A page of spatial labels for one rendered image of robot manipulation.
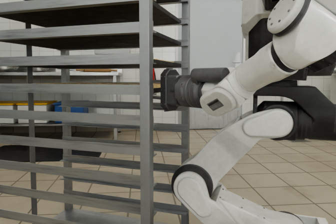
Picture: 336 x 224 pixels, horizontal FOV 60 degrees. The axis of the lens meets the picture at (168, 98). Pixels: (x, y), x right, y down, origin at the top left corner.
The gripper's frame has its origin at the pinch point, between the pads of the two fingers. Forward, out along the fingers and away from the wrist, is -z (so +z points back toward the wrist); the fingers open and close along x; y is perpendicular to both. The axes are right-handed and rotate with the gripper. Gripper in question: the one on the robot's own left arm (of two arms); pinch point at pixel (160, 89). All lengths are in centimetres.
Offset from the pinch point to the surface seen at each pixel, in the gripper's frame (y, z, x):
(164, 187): -26, -28, -45
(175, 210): -29, -24, -55
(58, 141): 21.0, -26.5, -17.2
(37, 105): -67, -317, -32
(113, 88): 10.8, -8.9, 0.4
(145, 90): 7.7, 2.5, 0.1
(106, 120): 12.1, -11.1, -9.5
